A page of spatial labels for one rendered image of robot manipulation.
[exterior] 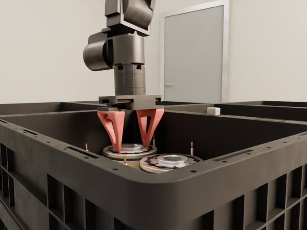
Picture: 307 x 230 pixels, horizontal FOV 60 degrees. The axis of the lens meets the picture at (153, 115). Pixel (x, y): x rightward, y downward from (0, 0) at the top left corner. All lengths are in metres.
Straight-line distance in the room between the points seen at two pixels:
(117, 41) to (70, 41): 3.88
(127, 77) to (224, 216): 0.32
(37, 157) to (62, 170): 0.05
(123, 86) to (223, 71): 3.19
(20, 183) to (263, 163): 0.25
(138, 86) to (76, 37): 3.99
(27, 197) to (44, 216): 0.05
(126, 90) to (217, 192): 0.33
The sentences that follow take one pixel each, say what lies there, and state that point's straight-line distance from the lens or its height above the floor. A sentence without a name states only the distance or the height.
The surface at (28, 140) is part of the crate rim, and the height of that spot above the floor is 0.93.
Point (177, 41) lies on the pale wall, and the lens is 4.03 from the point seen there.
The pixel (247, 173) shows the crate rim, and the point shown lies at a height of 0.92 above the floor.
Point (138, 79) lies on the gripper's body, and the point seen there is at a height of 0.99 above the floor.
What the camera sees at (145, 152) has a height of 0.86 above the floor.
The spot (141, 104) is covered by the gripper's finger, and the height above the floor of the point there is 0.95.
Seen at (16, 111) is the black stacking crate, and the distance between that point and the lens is 0.90.
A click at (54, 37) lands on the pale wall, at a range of 4.22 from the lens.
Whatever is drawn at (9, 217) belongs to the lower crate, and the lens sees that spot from 0.39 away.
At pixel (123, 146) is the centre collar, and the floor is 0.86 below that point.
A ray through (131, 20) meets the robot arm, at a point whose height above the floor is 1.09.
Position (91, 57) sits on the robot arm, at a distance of 0.53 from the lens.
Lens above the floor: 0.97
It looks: 6 degrees down
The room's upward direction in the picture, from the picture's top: straight up
